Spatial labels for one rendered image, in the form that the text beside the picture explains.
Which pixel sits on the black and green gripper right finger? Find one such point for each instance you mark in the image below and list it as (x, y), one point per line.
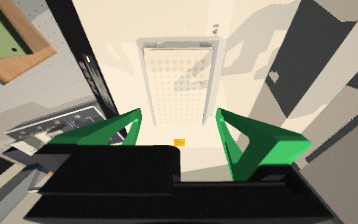
(268, 144)

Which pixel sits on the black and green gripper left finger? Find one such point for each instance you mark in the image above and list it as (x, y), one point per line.
(99, 133)

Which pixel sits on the white tube rack with round holes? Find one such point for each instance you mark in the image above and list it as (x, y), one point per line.
(58, 130)

